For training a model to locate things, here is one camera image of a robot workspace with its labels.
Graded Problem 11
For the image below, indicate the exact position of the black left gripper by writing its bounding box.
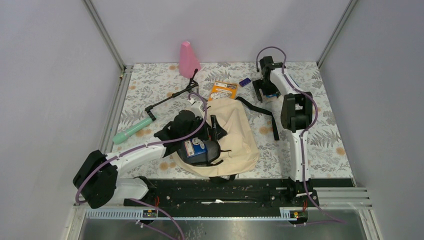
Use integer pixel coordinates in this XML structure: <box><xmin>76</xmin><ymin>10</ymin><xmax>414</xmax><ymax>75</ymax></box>
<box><xmin>181</xmin><ymin>114</ymin><xmax>227</xmax><ymax>142</ymax></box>

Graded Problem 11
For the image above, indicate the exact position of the blue picture book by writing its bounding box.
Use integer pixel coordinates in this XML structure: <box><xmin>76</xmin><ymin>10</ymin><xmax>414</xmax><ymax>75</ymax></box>
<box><xmin>183</xmin><ymin>137</ymin><xmax>208</xmax><ymax>158</ymax></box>

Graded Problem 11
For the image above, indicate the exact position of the beige canvas backpack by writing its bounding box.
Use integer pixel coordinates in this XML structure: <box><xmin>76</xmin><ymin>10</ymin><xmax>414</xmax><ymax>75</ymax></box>
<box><xmin>171</xmin><ymin>97</ymin><xmax>280</xmax><ymax>184</ymax></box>

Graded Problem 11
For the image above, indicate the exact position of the blue booklet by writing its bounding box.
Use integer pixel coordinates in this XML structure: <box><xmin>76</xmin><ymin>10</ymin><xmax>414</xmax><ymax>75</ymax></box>
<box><xmin>265</xmin><ymin>93</ymin><xmax>279</xmax><ymax>99</ymax></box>

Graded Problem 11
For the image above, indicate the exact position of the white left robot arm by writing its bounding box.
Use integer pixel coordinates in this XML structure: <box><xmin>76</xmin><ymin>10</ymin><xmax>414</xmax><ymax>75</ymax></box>
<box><xmin>72</xmin><ymin>98</ymin><xmax>228</xmax><ymax>209</ymax></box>

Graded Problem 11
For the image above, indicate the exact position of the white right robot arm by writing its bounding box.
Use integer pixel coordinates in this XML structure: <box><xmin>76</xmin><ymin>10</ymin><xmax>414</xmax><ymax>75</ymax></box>
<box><xmin>253</xmin><ymin>56</ymin><xmax>319</xmax><ymax>207</ymax></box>

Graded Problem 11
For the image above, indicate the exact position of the small purple box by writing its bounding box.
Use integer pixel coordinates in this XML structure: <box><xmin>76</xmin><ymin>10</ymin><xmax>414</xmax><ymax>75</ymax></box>
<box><xmin>239</xmin><ymin>78</ymin><xmax>252</xmax><ymax>88</ymax></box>

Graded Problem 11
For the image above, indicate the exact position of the black compass tool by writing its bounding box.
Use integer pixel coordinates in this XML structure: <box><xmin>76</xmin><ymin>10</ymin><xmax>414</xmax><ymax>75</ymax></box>
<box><xmin>144</xmin><ymin>68</ymin><xmax>199</xmax><ymax>122</ymax></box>

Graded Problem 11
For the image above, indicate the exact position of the orange booklet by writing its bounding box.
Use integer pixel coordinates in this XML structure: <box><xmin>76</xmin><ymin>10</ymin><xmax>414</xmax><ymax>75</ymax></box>
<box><xmin>208</xmin><ymin>81</ymin><xmax>238</xmax><ymax>101</ymax></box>

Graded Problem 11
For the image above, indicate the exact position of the pink cone-shaped object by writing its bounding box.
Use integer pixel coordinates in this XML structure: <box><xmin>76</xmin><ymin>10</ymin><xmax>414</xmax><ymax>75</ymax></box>
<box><xmin>179</xmin><ymin>41</ymin><xmax>201</xmax><ymax>79</ymax></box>

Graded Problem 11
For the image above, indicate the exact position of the green tube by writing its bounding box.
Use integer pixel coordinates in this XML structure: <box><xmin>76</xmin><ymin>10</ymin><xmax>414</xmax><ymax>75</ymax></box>
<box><xmin>112</xmin><ymin>117</ymin><xmax>153</xmax><ymax>145</ymax></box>

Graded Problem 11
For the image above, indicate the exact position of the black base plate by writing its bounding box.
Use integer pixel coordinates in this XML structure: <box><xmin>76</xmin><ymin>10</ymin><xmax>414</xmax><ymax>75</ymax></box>
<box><xmin>141</xmin><ymin>178</ymin><xmax>305</xmax><ymax>218</ymax></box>

